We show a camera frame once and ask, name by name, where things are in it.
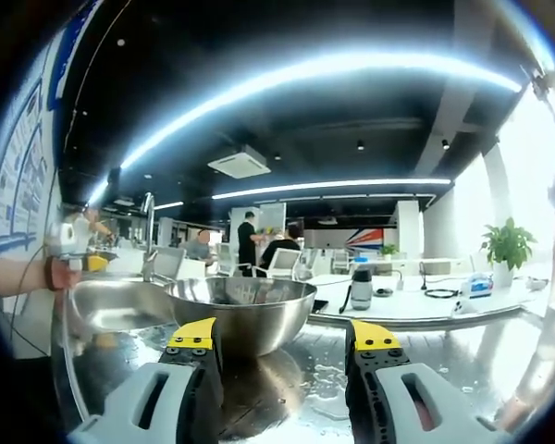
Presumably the large potted green plant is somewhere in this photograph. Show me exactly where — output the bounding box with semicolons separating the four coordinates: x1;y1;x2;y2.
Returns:
479;216;539;289

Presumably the brown wristband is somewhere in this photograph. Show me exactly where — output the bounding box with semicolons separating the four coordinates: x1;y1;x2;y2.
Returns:
44;255;58;292

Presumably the thin dark cable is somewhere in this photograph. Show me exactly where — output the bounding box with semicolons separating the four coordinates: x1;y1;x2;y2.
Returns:
6;242;52;360

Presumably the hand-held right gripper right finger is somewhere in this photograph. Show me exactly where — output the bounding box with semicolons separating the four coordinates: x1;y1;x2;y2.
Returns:
344;318;506;444

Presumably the grey water bottle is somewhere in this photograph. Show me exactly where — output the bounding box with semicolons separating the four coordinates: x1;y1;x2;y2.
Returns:
340;266;376;312

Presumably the ceiling air conditioner unit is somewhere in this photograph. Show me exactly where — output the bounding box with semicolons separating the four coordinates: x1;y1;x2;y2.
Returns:
206;144;273;180

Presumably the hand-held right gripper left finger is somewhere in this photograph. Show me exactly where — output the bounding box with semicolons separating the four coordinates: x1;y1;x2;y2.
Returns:
68;316;226;444

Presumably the stainless steel sink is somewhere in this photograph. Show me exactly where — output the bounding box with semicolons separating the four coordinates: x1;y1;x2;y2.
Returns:
68;276;182;335

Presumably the blue and white box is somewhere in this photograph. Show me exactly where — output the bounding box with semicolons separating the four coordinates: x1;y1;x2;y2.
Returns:
461;273;495;298

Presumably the chrome sink faucet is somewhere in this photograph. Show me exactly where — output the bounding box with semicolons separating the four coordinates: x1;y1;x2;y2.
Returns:
140;191;161;283

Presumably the white office desk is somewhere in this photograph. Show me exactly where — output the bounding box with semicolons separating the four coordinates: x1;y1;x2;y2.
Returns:
304;270;551;325

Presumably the person's left hand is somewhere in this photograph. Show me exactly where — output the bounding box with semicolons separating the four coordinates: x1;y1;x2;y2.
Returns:
54;258;82;292

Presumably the blue and white wall poster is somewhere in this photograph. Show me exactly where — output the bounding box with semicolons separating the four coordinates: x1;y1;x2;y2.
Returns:
0;64;59;253

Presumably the long curved ceiling light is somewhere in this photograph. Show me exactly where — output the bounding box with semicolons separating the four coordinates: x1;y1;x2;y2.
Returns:
86;45;524;207

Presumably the straight ceiling light strip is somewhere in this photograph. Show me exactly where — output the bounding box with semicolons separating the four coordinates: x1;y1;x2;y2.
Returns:
211;178;453;201

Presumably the white mesh office chair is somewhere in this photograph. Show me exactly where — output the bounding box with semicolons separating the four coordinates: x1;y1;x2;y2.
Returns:
153;246;187;280
264;248;303;281

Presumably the stainless steel bowl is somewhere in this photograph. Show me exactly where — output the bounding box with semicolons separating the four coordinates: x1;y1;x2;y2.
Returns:
163;276;318;360

